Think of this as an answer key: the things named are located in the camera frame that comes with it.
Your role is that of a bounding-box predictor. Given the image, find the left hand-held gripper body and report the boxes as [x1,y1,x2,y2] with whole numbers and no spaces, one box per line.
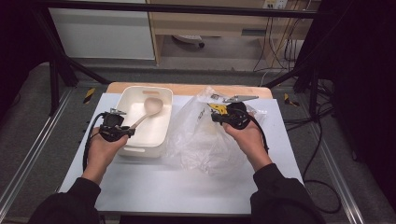
[98,107,132,144]

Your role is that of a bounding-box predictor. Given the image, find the white cabinet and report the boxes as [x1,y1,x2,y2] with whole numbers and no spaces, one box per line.
[48,7,156,61]

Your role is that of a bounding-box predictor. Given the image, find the person's right hand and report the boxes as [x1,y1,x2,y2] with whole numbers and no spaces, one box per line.
[221,119,274,173]

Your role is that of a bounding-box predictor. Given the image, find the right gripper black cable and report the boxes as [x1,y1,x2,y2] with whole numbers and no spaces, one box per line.
[245,114,270,154]

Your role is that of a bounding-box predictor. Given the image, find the yellow black hazard tape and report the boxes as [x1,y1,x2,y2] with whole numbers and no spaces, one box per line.
[283,92,295,107]
[82,87,96,105]

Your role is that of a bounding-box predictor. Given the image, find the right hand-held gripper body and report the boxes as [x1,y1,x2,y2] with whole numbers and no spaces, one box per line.
[218,94,260,132]

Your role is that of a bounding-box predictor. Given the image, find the black floor cable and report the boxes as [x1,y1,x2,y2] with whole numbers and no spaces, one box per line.
[283,77,343,215]

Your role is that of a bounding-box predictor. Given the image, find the hanging black cables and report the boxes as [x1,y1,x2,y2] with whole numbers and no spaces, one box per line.
[252,15,311,73]

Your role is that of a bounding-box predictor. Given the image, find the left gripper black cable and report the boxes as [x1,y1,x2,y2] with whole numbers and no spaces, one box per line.
[81,112,106,173]

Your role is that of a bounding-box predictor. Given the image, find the light wooden table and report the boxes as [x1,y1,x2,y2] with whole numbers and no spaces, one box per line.
[106,81,275,100]

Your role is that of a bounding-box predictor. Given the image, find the person's left hand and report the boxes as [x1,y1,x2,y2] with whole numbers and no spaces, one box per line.
[80,125,130,185]

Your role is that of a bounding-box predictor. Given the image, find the beige spoon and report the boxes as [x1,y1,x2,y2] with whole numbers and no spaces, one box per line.
[129,96,164,130]

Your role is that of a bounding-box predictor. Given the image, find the wooden desk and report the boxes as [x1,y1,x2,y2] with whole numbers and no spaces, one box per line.
[146,0,322,67]

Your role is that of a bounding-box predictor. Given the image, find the black metal frame stand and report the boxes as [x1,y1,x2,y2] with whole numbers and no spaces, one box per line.
[30,0,323,120]

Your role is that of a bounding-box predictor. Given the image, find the white power strip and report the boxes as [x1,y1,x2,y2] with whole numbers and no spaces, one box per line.
[262,0,290,10]

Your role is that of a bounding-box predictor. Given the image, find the white office chair base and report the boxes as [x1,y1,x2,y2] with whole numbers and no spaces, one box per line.
[172,34,206,49]

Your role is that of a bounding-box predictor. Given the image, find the dark curtain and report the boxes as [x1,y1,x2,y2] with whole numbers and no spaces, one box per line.
[317,0,396,213]
[0,0,53,120]

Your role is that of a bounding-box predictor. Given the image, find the white plastic basket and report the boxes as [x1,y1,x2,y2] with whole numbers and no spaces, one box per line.
[116,85,174,159]

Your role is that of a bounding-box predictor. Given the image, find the clear plastic bag yellow print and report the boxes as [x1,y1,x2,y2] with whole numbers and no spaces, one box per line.
[163,86,269,177]

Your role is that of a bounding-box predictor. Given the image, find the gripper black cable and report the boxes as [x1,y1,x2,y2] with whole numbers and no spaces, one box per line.
[245,114,270,154]
[81,112,106,173]

